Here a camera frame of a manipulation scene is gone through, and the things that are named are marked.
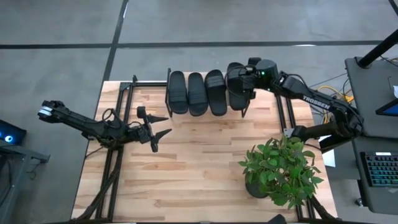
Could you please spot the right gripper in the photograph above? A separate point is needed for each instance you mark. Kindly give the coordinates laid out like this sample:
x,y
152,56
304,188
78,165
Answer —
x,y
244,82

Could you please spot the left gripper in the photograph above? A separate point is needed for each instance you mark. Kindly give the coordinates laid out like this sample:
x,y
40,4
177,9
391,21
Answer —
x,y
143,133

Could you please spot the black rubber slide sandal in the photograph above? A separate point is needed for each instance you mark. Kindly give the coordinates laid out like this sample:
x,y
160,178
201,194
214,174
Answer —
x,y
197,94
215,96
178,92
238,104

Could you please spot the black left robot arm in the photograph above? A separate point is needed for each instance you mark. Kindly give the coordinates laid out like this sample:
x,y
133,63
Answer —
x,y
81,123

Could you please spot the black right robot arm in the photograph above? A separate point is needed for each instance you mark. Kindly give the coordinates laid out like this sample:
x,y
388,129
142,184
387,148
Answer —
x,y
314,101

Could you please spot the green leafy plant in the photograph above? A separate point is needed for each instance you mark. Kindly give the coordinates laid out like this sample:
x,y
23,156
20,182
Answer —
x,y
280,168

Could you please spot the black plant pot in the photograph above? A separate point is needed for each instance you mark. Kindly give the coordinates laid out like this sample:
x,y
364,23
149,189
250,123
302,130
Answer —
x,y
253,189

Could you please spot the black desk leg bar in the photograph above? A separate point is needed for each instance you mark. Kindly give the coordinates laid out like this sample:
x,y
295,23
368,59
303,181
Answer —
x,y
335,145

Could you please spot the white paper sheet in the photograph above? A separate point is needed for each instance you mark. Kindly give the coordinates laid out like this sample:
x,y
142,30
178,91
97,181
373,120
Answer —
x,y
329,158

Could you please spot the grey desk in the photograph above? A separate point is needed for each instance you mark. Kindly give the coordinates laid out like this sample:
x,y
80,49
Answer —
x,y
373,93
376,199

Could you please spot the black pole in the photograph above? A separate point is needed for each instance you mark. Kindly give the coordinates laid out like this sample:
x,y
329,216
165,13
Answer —
x,y
377,49

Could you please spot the black rounded object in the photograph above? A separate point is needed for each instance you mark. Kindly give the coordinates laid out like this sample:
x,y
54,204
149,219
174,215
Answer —
x,y
278,219

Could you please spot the tablet with blue screen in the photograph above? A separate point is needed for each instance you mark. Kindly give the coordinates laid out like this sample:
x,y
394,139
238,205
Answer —
x,y
388,109

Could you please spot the computer case blue light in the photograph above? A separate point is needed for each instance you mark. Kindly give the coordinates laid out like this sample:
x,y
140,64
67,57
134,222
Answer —
x,y
11,133

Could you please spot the backlit computer keyboard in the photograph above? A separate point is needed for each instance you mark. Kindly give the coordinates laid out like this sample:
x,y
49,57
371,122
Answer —
x,y
382,169

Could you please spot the black aluminium rig frame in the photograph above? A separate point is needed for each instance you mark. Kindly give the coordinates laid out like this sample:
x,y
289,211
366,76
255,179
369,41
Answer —
x,y
149,84

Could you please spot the silver mounting bracket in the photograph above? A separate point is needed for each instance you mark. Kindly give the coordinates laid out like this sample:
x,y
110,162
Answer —
x,y
287,132

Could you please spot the grey metal desk frame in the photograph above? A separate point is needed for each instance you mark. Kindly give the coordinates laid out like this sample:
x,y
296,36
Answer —
x,y
18,149

